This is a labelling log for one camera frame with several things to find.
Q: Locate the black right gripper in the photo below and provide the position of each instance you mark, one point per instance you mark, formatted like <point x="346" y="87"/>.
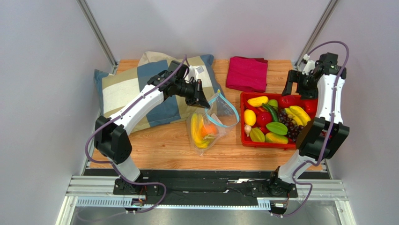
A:
<point x="297" y="78"/>

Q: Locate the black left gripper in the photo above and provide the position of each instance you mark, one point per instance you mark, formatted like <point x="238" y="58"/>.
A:
<point x="198" y="97"/>

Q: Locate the large yellow banana bunch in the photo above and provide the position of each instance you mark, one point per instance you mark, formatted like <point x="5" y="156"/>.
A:
<point x="196" y="124"/>

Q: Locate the clear zip top bag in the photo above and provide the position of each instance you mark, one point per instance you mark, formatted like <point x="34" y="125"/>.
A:
<point x="222" y="114"/>

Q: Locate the orange fruit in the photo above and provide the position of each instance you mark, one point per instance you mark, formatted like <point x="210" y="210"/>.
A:
<point x="209" y="129"/>

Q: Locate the red apple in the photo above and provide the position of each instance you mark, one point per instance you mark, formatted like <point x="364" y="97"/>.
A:
<point x="263" y="118"/>

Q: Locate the purple grape bunch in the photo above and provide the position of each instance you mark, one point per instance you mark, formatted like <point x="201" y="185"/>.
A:
<point x="292" y="122"/>

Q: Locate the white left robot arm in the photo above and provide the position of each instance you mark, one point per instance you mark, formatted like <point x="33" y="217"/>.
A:
<point x="111" y="135"/>

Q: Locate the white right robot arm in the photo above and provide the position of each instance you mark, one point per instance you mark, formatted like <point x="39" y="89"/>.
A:
<point x="322" y="135"/>

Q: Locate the red pomegranate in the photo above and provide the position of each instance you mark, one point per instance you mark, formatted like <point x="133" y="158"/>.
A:
<point x="288" y="100"/>

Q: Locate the green pear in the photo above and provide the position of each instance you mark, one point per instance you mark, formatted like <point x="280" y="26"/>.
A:
<point x="273" y="103"/>

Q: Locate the small yellow banana bunch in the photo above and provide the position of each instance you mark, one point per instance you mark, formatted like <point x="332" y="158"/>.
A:
<point x="300" y="116"/>

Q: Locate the green cucumber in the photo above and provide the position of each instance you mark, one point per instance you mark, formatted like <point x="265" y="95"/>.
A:
<point x="272" y="111"/>

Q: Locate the plaid blue beige pillow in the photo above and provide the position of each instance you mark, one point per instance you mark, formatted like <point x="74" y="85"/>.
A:
<point x="116" y="91"/>

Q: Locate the folded magenta towel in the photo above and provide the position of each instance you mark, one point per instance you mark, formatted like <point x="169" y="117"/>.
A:
<point x="247" y="74"/>

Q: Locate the red chili pepper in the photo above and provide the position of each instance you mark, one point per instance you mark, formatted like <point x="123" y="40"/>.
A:
<point x="254" y="109"/>

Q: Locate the red plastic tray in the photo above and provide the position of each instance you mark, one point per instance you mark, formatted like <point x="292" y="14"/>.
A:
<point x="246" y="141"/>

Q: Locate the yellow lemon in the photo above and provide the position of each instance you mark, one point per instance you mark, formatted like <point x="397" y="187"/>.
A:
<point x="249" y="117"/>

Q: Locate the garlic bulb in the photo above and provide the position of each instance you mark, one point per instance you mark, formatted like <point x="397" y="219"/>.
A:
<point x="247" y="129"/>

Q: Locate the yellow green mango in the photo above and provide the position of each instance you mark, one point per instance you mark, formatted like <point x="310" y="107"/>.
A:
<point x="276" y="138"/>

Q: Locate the yellow green starfruit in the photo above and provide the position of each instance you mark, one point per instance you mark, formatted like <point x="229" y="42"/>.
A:
<point x="256" y="135"/>

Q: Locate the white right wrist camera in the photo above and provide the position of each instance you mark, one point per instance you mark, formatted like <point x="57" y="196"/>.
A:
<point x="309" y="65"/>

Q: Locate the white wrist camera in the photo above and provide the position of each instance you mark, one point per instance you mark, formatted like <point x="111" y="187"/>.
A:
<point x="195" y="72"/>
<point x="309" y="65"/>

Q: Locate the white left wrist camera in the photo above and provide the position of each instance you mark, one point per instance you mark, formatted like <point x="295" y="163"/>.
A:
<point x="195" y="72"/>

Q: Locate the right aluminium frame post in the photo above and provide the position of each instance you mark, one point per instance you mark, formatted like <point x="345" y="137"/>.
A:
<point x="328" y="11"/>

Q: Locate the aluminium frame post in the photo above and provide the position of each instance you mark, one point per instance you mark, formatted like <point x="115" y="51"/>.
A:
<point x="98" y="34"/>
<point x="328" y="11"/>

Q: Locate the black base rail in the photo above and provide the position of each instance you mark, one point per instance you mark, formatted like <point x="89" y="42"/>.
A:
<point x="193" y="187"/>

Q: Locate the left aluminium frame post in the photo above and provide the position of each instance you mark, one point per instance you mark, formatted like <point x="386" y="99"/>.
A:
<point x="98" y="34"/>

